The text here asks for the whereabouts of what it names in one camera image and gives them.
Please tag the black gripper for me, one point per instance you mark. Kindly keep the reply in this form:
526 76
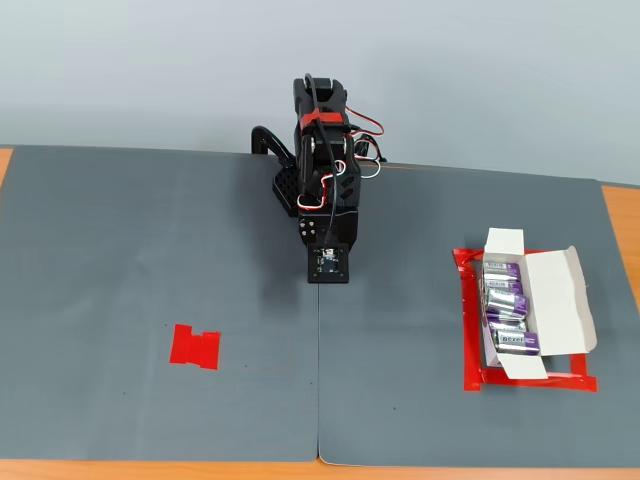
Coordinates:
307 229

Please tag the purple and black package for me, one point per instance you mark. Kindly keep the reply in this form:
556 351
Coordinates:
506 302

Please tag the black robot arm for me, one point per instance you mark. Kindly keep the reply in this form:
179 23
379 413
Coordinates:
350 185

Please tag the white cardboard box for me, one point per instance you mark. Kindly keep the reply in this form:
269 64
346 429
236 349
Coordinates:
555 300

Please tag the grey table mat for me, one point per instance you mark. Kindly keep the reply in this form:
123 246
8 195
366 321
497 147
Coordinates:
150 250
400 300

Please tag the red tape wrap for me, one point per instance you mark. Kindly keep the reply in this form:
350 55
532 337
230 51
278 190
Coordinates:
327 119

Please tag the black table clamp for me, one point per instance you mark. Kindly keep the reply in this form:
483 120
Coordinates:
270 140

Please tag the red tape patch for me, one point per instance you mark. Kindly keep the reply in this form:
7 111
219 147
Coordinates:
195 347

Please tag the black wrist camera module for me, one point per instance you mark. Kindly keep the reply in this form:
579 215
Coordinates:
327 263

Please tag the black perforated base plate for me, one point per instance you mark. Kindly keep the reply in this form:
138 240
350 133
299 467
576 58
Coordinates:
285 190

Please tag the red tape frame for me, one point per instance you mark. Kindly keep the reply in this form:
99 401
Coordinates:
472 350

